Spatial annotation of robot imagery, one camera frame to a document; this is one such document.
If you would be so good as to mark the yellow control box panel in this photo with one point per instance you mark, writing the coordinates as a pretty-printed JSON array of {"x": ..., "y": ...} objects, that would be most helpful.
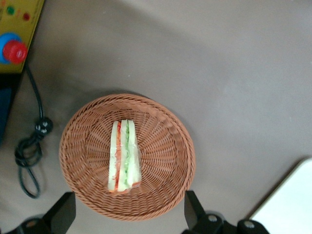
[{"x": 26, "y": 26}]

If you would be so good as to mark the cream white plastic tray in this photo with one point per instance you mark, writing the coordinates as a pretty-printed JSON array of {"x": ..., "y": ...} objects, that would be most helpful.
[{"x": 287, "y": 200}]

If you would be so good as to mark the red emergency stop button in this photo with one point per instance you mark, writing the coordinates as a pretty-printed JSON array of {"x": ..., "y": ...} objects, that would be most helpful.
[{"x": 14, "y": 52}]

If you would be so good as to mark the dark blue black case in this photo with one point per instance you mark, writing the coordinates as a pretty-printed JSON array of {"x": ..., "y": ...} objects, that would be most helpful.
[{"x": 6, "y": 107}]

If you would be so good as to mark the plastic-wrapped triangle sandwich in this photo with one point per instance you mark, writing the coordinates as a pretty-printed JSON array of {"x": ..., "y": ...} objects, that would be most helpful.
[{"x": 124, "y": 158}]

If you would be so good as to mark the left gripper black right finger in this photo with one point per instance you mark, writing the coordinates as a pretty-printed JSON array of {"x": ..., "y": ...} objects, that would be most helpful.
[{"x": 195, "y": 214}]

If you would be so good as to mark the brown round wicker basket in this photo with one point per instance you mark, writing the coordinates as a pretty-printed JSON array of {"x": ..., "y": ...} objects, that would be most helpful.
[{"x": 158, "y": 158}]

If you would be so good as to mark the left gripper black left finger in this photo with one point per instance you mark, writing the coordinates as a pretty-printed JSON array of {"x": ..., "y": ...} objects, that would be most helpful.
[{"x": 64, "y": 212}]

